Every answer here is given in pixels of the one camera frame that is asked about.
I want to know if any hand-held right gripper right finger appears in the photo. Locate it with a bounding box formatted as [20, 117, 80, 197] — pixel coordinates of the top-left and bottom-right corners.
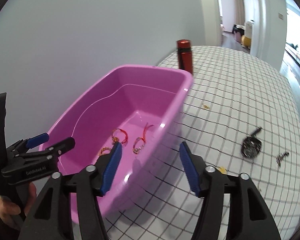
[179, 142, 282, 240]

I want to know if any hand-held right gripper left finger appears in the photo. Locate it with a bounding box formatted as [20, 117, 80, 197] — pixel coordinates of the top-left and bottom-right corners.
[18, 142, 123, 240]

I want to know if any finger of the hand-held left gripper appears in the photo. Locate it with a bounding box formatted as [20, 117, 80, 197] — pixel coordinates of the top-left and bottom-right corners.
[14, 137, 75, 165]
[7, 133, 50, 154]

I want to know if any red cord amber pendant bracelet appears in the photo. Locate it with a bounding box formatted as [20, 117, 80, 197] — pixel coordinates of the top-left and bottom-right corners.
[111, 129, 129, 144]

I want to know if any multicolour bracelet with red cords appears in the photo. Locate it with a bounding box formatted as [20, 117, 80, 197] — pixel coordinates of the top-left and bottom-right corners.
[132, 122, 154, 154]

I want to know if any pink plastic tub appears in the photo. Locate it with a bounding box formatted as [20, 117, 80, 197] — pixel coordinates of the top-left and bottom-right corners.
[39, 64, 193, 224]

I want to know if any person's left hand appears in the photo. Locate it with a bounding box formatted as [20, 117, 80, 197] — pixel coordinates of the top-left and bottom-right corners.
[0, 183, 38, 230]

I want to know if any black wrist watch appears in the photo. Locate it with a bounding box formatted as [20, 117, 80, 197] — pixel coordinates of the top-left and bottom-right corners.
[241, 127, 263, 158]

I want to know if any white black checkered tablecloth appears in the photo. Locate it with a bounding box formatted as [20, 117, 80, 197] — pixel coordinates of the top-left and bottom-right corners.
[100, 45, 300, 240]

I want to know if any red metal bottle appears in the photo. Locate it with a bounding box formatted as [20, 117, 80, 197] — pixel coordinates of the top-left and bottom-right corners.
[176, 39, 193, 75]

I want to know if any white and yellow toy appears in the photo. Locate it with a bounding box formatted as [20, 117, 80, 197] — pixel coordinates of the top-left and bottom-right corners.
[241, 20, 255, 49]

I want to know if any black key ring charm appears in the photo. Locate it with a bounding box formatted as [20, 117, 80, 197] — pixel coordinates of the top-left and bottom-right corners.
[276, 151, 290, 165]

